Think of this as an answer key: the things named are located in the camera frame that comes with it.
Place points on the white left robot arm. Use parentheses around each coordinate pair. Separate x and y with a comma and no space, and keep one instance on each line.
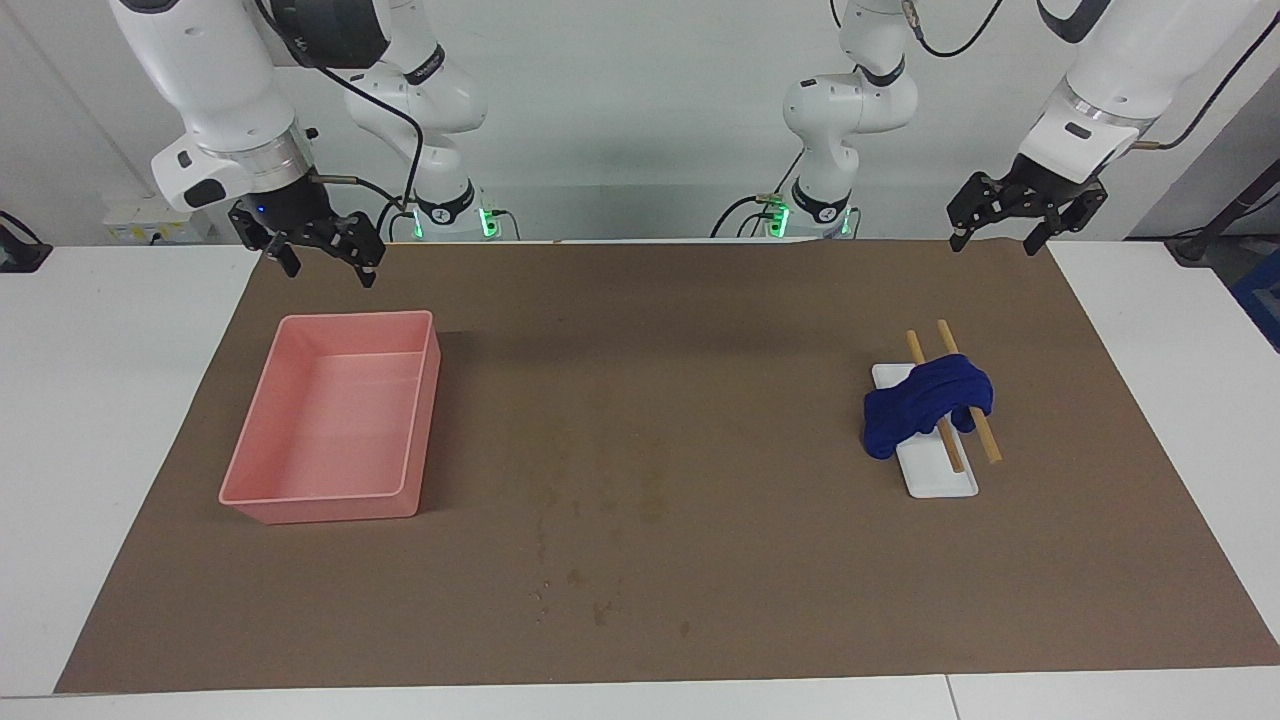
(1120,70)

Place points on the wooden rack rod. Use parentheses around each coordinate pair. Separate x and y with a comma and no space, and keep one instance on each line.
(988,445)
(955,455)

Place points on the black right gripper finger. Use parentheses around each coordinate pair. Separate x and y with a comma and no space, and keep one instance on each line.
(284,255)
(368,250)

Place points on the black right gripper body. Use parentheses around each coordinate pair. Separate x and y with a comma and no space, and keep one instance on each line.
(285,212)

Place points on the pink plastic bin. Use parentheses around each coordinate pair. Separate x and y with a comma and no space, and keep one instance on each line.
(330,420)

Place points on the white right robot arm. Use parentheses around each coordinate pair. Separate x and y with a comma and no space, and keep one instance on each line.
(210,70)

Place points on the blue towel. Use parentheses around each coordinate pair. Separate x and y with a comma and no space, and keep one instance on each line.
(920,400)

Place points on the white power strip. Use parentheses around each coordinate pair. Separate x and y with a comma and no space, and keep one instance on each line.
(130,225)

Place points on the brown table mat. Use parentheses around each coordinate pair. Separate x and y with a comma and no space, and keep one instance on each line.
(650,400)

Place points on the black stand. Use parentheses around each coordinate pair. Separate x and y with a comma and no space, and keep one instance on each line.
(1195,245)

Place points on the blue crate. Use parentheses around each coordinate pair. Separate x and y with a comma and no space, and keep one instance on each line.
(1262,295)

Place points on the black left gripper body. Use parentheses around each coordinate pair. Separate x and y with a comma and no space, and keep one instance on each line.
(1045,190)

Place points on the white towel rack base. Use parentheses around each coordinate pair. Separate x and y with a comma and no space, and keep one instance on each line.
(940,480)

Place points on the black clamp mount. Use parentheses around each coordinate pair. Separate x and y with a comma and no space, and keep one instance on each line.
(20,255)

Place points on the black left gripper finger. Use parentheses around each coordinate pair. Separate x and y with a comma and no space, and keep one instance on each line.
(970,205)
(1075,212)

